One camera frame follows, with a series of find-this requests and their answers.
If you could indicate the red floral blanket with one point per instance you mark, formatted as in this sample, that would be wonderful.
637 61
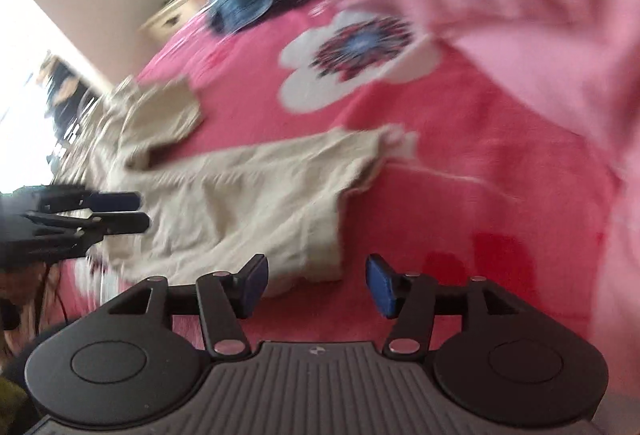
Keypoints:
450 140

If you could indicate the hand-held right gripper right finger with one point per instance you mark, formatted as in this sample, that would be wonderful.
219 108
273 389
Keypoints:
380 285

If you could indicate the beige pants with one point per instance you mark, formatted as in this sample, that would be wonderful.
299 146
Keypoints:
240 195

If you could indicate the cream nightstand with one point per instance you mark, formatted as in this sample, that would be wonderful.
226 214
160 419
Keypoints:
172 15

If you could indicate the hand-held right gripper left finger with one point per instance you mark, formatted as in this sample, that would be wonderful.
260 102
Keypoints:
255 282

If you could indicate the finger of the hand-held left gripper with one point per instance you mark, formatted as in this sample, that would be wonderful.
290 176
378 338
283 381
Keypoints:
115 201
122 222

